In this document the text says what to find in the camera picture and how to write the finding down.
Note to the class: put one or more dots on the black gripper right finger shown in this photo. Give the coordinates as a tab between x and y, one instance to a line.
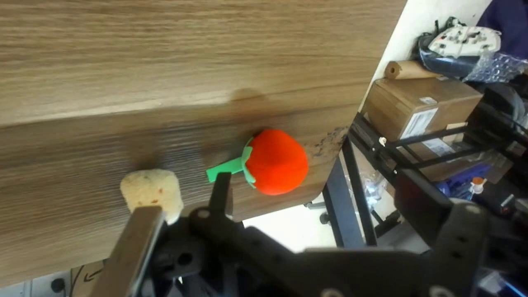
462	236

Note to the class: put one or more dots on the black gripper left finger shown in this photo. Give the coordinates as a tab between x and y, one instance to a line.
221	195

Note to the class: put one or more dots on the red plush tomato toy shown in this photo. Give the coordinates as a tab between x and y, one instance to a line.
274	162

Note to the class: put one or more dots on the beige plush toy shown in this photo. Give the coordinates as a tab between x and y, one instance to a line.
150	187

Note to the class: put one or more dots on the small bottle red cap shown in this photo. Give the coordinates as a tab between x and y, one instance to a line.
479	187

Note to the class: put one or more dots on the black table leg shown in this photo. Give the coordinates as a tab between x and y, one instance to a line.
351	208

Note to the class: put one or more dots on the black metal rack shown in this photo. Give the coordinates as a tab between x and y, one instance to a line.
503	117

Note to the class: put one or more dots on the labelled cardboard box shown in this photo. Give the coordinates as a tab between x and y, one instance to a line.
406	99

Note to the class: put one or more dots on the bubble wrap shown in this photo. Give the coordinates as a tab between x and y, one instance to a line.
495	68

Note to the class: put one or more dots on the brown paper roll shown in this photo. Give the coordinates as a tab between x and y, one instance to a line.
404	70

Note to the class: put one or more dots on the white speckled bag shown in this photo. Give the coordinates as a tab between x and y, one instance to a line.
462	38

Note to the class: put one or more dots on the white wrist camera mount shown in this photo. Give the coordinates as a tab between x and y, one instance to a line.
129	253

